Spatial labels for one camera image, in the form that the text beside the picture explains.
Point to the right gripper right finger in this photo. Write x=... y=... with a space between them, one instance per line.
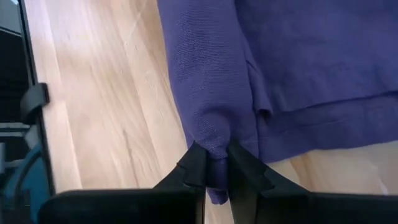
x=295 y=208

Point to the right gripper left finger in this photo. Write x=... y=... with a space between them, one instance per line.
x=124 y=208

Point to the purple towel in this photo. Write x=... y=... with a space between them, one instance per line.
x=311 y=62

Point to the blue plastic object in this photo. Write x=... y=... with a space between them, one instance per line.
x=34 y=186

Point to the black frame clip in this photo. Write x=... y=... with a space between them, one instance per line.
x=34 y=99

